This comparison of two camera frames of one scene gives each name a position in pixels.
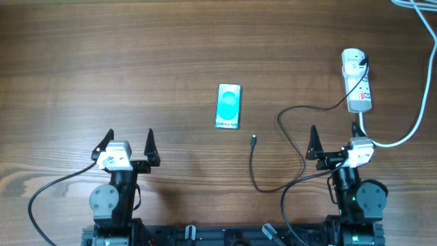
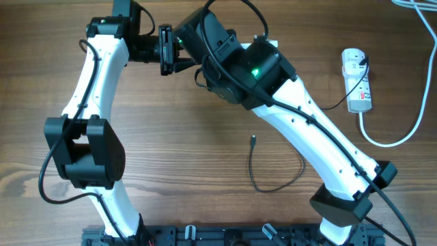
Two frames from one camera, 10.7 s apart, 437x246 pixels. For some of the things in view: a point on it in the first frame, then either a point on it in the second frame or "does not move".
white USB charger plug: [351, 67] does not move
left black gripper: [143, 166] → [168, 52]
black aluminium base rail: [340, 234] does not move
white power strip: [356, 80] does not move
